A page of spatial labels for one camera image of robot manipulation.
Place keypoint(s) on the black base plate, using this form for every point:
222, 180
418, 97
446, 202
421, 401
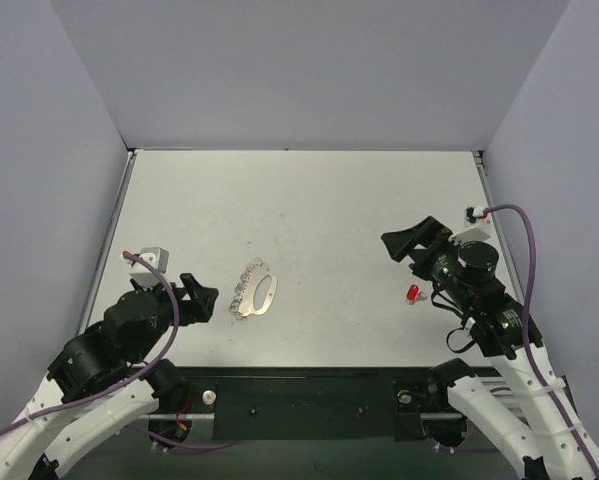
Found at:
279, 403

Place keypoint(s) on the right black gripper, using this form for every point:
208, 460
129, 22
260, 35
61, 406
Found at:
425, 251

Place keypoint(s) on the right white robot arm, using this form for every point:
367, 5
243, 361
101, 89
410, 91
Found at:
548, 440

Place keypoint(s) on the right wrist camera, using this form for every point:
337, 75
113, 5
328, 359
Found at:
477, 226

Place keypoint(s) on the red key tag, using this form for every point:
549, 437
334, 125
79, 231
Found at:
412, 293

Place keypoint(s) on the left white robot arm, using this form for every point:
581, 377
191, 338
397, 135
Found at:
88, 394

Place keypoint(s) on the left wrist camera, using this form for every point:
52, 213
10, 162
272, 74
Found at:
142, 266

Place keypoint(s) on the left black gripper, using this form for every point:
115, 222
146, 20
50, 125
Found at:
182, 301

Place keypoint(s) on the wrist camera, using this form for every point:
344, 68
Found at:
477, 226
142, 266

